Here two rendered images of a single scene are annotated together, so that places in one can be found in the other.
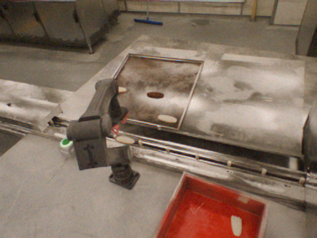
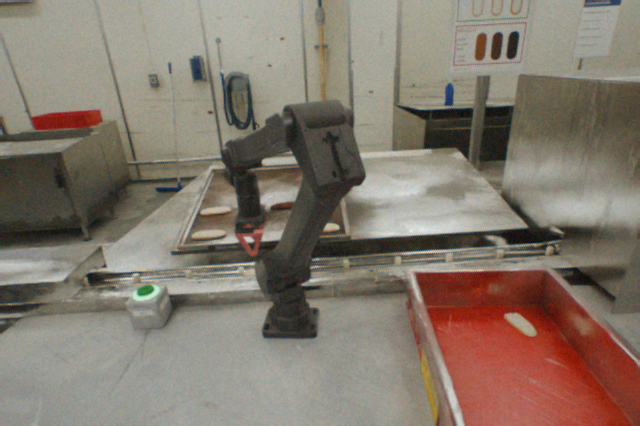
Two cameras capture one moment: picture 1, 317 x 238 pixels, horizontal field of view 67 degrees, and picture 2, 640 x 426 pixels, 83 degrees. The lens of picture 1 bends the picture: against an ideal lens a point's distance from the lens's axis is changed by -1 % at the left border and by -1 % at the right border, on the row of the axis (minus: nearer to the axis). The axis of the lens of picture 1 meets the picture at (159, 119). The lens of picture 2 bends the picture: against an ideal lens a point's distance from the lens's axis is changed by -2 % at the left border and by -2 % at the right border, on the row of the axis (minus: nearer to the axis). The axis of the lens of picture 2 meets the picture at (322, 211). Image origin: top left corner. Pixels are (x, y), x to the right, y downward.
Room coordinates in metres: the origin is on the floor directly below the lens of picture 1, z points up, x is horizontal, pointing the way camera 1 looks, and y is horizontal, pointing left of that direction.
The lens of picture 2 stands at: (0.01, 0.43, 1.37)
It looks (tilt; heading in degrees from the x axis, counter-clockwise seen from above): 23 degrees down; 332
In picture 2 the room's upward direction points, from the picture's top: 3 degrees counter-clockwise
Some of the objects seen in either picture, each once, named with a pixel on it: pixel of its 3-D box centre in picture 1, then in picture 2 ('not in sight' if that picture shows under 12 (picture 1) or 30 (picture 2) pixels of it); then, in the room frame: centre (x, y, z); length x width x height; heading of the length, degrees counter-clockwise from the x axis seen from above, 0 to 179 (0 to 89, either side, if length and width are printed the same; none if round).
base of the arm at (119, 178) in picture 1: (122, 172); (290, 310); (0.63, 0.19, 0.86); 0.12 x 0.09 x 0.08; 57
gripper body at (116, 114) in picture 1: (114, 110); (249, 206); (0.83, 0.19, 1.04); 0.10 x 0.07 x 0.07; 153
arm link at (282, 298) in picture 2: (117, 158); (280, 277); (0.65, 0.20, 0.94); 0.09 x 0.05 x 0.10; 0
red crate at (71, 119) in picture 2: not in sight; (69, 119); (4.59, 0.85, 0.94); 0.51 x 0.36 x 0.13; 67
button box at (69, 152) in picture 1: (70, 149); (152, 311); (0.83, 0.46, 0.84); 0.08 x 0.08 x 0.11; 63
